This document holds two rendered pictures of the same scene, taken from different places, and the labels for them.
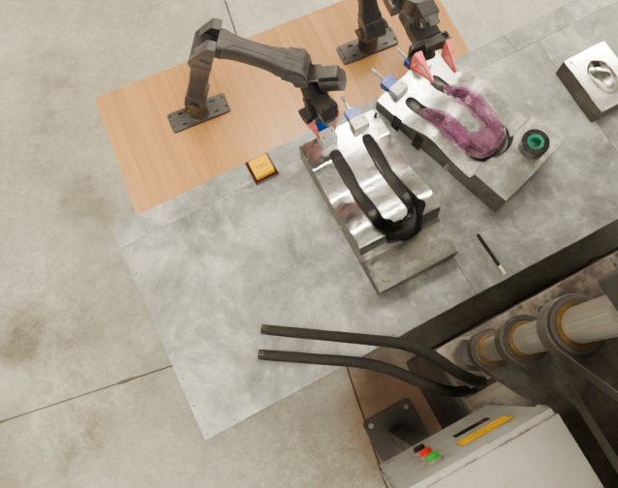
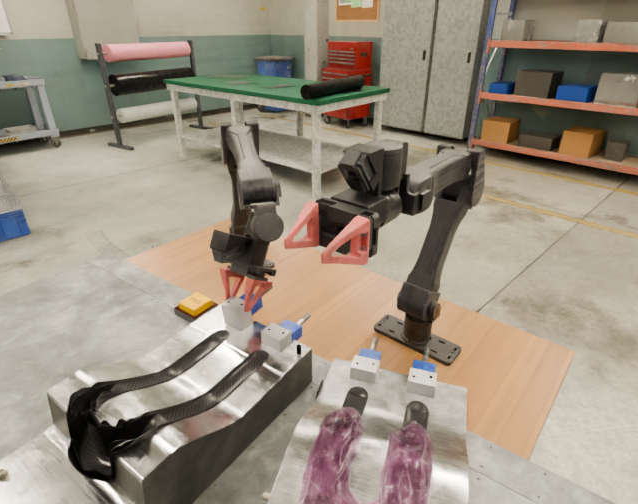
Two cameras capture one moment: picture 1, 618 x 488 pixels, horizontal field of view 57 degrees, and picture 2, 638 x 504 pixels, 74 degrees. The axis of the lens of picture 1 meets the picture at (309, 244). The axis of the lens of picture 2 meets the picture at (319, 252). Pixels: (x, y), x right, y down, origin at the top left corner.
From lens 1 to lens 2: 1.37 m
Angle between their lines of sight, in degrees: 54
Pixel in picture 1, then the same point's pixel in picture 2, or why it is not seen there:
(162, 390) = not seen: hidden behind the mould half
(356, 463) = not seen: outside the picture
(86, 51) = not seen: hidden behind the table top
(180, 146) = (205, 260)
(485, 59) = (539, 491)
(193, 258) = (74, 300)
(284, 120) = (268, 308)
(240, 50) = (235, 140)
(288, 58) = (252, 168)
